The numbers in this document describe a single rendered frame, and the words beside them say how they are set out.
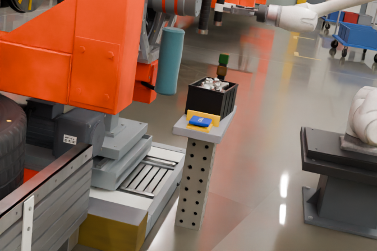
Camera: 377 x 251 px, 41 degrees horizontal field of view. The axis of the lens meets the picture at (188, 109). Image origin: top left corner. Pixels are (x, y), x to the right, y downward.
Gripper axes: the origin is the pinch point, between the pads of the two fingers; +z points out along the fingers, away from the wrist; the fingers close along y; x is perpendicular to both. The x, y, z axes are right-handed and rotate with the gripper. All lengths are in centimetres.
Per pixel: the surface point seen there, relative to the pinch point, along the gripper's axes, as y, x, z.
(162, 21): 2.3, -11.1, 25.3
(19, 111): -90, -33, 41
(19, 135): -102, -35, 34
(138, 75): -26.3, -30.9, 24.7
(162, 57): -32.9, -20.1, 14.2
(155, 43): -6.7, -20.1, 24.8
